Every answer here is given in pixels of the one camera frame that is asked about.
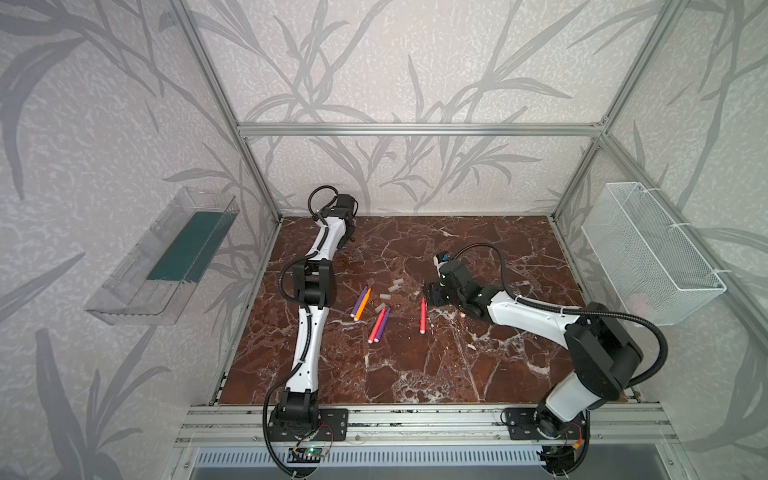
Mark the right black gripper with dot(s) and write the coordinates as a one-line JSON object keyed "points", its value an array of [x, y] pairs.
{"points": [[438, 290]]}

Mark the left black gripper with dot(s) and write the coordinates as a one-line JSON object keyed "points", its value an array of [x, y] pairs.
{"points": [[346, 229]]}

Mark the red pink marker pen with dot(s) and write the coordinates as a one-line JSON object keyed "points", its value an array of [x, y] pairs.
{"points": [[423, 316]]}

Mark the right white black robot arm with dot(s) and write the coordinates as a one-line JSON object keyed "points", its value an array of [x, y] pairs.
{"points": [[603, 354]]}

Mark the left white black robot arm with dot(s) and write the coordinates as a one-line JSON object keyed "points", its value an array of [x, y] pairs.
{"points": [[291, 405]]}

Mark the purple marker pen lower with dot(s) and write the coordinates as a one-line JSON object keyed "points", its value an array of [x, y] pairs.
{"points": [[382, 324]]}

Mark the purple marker pen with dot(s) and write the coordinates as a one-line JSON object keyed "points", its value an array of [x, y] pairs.
{"points": [[355, 311], [382, 324]]}

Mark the green circuit board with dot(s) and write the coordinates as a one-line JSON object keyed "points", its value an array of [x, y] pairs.
{"points": [[308, 455]]}

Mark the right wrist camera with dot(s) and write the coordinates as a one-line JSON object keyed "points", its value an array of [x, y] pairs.
{"points": [[440, 258]]}

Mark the aluminium frame crossbar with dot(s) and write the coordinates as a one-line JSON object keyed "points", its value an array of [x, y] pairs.
{"points": [[248, 130]]}

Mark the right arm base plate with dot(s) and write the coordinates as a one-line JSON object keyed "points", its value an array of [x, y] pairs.
{"points": [[528, 423]]}

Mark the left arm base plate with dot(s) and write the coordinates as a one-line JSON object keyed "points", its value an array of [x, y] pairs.
{"points": [[329, 424]]}

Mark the white wire mesh basket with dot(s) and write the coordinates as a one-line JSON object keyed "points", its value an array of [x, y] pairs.
{"points": [[643, 250]]}

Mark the clear plastic wall tray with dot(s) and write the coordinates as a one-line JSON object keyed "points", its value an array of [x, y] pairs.
{"points": [[153, 284]]}

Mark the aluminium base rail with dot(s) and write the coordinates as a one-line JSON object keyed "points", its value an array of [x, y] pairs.
{"points": [[425, 424]]}

